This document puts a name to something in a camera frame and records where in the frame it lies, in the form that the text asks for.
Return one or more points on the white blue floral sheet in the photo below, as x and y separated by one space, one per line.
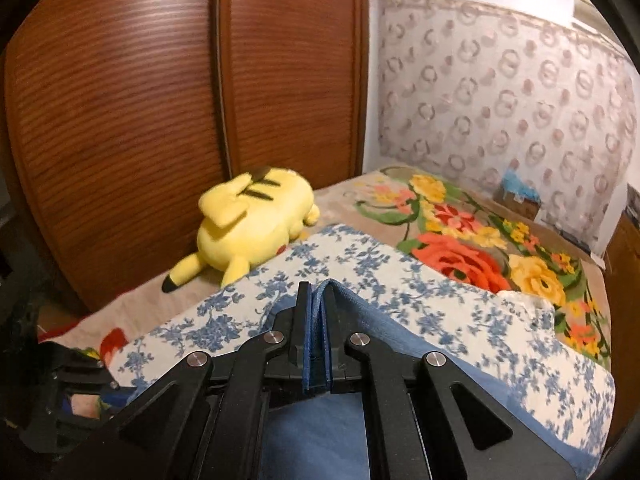
350 260

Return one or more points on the brown box with blue cloth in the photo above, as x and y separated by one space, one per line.
517 197

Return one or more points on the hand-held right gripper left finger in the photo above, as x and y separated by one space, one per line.
307 340

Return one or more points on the yellow plush toy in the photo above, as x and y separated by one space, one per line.
250 225

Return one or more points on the white flat board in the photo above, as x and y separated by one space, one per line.
605 230

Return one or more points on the wooden sideboard cabinet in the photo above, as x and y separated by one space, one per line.
625 260

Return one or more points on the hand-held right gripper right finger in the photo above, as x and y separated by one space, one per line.
321 340

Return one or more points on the brown slatted wooden wardrobe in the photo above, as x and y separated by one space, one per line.
150 110

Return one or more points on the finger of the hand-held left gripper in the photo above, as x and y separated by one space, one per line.
75 422
85 370

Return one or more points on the blue denim pants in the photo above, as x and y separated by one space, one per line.
310 435

